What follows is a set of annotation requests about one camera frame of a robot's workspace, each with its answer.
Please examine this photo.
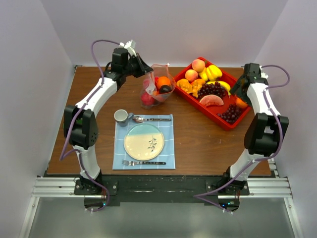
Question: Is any watermelon slice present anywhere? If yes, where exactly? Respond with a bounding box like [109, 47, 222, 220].
[199, 95, 224, 107]

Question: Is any metal fork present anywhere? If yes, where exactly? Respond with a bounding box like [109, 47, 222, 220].
[122, 160, 166, 166]

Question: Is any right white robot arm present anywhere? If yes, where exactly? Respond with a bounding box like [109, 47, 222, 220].
[220, 63, 289, 195]

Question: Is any orange fruit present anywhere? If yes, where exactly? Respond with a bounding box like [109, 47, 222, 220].
[235, 98, 248, 109]
[157, 76, 171, 88]

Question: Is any blue checked placemat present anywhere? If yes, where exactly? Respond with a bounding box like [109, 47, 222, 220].
[112, 114, 175, 170]

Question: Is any aluminium frame rail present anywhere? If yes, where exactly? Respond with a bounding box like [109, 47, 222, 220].
[18, 65, 304, 238]

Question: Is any orange fruit back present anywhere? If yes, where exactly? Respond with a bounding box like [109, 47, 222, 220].
[157, 76, 171, 88]

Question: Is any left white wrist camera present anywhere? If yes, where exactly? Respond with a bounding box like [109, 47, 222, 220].
[119, 40, 136, 56]

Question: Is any lower purple grape bunch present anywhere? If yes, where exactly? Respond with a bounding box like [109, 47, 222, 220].
[217, 104, 242, 124]

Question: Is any red apple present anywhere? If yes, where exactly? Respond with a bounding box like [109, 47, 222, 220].
[153, 91, 165, 103]
[141, 92, 155, 107]

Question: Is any small grey cup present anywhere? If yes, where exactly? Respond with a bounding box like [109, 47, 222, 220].
[113, 109, 134, 127]

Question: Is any purple grape bunch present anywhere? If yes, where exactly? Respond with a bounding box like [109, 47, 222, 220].
[198, 81, 226, 99]
[217, 104, 242, 124]

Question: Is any red plastic fruit tray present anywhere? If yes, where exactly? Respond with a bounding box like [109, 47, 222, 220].
[174, 57, 251, 130]

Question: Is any clear zip top bag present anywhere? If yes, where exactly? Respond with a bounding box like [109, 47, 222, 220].
[140, 64, 176, 109]

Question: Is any orange fruit right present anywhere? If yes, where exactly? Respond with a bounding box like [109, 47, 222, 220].
[235, 98, 248, 109]

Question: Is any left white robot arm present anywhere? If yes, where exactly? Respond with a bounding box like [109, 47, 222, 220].
[63, 43, 153, 194]

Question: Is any cream and teal plate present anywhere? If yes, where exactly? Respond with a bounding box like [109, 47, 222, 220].
[123, 123, 165, 161]

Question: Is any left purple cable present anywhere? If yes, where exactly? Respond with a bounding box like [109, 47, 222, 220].
[59, 39, 121, 211]

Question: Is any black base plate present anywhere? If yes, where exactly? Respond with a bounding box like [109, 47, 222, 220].
[74, 175, 250, 208]

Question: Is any metal spoon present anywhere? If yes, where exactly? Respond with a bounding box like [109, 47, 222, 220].
[132, 116, 172, 123]

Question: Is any upper purple grape bunch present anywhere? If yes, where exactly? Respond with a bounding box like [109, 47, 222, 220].
[198, 81, 226, 99]

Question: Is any yellow banana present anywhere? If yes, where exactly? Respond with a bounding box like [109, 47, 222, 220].
[207, 81, 231, 97]

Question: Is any yellow bell pepper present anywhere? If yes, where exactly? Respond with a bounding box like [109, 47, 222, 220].
[199, 65, 222, 82]

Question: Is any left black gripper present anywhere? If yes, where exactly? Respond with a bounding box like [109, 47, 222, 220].
[123, 53, 153, 78]

